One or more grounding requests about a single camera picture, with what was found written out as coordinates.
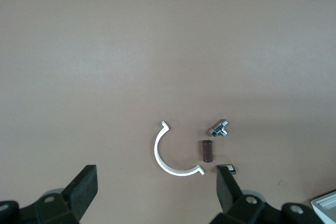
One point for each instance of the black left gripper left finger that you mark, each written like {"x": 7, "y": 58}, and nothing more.
{"x": 84, "y": 190}

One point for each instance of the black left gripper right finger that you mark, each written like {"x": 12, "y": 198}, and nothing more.
{"x": 225, "y": 190}

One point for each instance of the white drawer cabinet shell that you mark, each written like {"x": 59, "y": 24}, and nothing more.
{"x": 325, "y": 208}

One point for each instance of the small brown cylinder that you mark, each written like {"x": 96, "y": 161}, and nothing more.
{"x": 207, "y": 151}

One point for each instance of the chrome valve fitting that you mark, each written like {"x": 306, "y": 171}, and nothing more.
{"x": 219, "y": 128}

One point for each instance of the brown table mat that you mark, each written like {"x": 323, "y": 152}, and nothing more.
{"x": 105, "y": 51}

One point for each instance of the black switch with white face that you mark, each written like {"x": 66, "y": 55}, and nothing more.
{"x": 231, "y": 169}

